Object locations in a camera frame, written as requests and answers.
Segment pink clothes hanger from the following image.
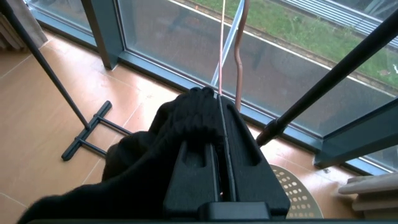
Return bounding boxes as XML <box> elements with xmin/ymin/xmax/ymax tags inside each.
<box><xmin>217</xmin><ymin>0</ymin><xmax>251</xmax><ymax>111</ymax></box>

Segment white laundry basket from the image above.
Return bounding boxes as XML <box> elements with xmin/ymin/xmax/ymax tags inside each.
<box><xmin>269</xmin><ymin>164</ymin><xmax>324</xmax><ymax>219</ymax></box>

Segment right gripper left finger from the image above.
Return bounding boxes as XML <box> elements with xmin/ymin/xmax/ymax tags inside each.
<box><xmin>163</xmin><ymin>139</ymin><xmax>222</xmax><ymax>220</ymax></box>

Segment black shorts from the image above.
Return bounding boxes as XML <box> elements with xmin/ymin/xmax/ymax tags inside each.
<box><xmin>17</xmin><ymin>86</ymin><xmax>224</xmax><ymax>222</ymax></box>

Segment black clothes rack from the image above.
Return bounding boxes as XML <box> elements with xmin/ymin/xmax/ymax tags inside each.
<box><xmin>0</xmin><ymin>0</ymin><xmax>398</xmax><ymax>162</ymax></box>

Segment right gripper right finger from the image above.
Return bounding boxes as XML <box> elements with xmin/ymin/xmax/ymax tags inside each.
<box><xmin>216</xmin><ymin>95</ymin><xmax>291</xmax><ymax>218</ymax></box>

